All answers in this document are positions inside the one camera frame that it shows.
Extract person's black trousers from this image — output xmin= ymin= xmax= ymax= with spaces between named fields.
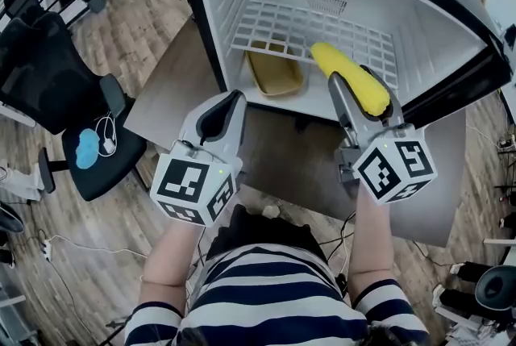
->
xmin=206 ymin=203 xmax=328 ymax=263

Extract tan plastic tray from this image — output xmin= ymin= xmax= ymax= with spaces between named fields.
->
xmin=244 ymin=40 xmax=306 ymax=98

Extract white charger with cable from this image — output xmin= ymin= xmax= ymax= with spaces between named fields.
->
xmin=94 ymin=114 xmax=119 ymax=158

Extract dark brown wooden desk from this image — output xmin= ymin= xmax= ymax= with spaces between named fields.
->
xmin=123 ymin=15 xmax=468 ymax=248

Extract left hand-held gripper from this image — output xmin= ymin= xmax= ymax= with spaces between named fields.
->
xmin=148 ymin=89 xmax=248 ymax=229

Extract white wire fridge shelf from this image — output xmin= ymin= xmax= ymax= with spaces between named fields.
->
xmin=230 ymin=0 xmax=398 ymax=90

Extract blue fluffy cloth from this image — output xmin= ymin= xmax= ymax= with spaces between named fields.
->
xmin=75 ymin=128 xmax=101 ymax=169

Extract yellow corn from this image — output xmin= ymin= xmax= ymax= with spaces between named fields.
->
xmin=309 ymin=41 xmax=391 ymax=116

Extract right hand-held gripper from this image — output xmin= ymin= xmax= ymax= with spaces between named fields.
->
xmin=327 ymin=65 xmax=439 ymax=207

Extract person's right forearm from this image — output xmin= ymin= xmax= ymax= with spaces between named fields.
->
xmin=347 ymin=186 xmax=398 ymax=307

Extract person's left forearm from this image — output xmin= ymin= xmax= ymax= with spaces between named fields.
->
xmin=138 ymin=215 xmax=209 ymax=315

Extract black mesh office chair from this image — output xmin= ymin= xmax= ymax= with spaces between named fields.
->
xmin=0 ymin=11 xmax=148 ymax=202

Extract blue white striped shirt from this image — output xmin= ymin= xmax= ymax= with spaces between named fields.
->
xmin=124 ymin=243 xmax=431 ymax=346

